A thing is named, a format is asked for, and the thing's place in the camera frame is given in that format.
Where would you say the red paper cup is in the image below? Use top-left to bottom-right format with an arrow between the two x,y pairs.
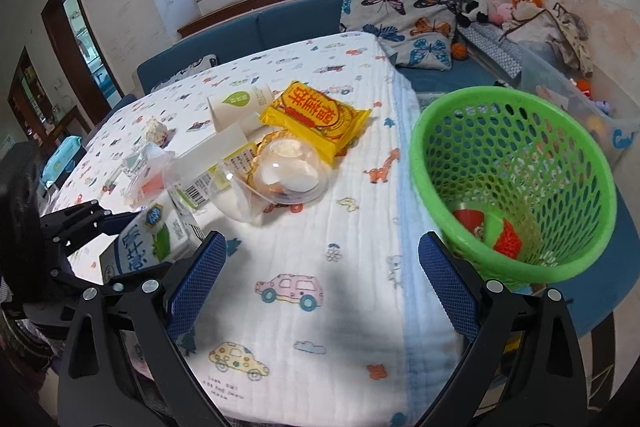
452,207 -> 486,240

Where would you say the white paper cup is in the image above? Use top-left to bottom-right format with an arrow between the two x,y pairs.
207,84 -> 275,135

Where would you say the beige patterned cloth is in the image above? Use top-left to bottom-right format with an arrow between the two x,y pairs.
502,4 -> 596,78

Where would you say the blue checkered folded blanket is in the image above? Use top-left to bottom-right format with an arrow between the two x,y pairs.
467,24 -> 526,75

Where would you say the white printed blanket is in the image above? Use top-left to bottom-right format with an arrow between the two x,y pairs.
37,31 -> 481,427

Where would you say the patterned clothing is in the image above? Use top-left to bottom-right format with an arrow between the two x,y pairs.
0,287 -> 66,408

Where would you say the wooden door frame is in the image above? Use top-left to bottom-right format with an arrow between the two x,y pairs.
41,0 -> 126,108

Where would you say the orange fox plush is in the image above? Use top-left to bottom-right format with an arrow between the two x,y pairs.
510,0 -> 543,20

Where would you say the white cardboard box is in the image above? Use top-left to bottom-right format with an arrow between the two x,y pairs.
167,124 -> 261,210

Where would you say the clear plastic bag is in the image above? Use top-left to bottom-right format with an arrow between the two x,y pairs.
122,144 -> 181,208

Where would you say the blue wet wipes pack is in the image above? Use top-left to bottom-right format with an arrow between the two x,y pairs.
40,135 -> 85,188

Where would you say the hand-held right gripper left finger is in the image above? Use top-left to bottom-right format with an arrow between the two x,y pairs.
58,230 -> 236,427

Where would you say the butterfly print pillow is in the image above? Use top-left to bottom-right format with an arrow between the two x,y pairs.
340,0 -> 463,72

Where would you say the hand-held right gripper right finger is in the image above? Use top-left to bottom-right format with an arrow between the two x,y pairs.
418,231 -> 601,427

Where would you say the pink plush toy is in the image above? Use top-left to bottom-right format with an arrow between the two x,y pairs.
487,2 -> 516,25

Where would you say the wooden cabinet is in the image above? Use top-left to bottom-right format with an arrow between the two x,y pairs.
7,47 -> 53,142

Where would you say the crumpled white tissue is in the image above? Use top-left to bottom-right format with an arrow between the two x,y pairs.
143,117 -> 168,142

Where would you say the clear plastic storage bin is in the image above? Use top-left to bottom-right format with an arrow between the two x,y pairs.
517,47 -> 640,168

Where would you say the blue sofa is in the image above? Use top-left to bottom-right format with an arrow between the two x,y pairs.
137,0 -> 631,338

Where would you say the green plastic basket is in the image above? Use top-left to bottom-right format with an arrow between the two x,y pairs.
409,86 -> 618,285

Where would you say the blue white milk carton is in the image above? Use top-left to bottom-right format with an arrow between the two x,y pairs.
99,202 -> 205,285

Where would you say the clear plastic dome container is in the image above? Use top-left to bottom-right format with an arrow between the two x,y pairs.
209,129 -> 331,224

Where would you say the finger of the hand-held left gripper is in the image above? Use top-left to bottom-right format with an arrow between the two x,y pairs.
39,201 -> 136,254
50,256 -> 106,302

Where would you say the red mesh wrapper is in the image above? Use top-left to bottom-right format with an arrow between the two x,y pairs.
492,219 -> 523,258

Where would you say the yellow snack packet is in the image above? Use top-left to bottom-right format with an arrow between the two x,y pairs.
260,80 -> 373,168

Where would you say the brown wooden rail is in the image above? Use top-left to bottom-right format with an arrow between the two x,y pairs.
177,0 -> 451,38

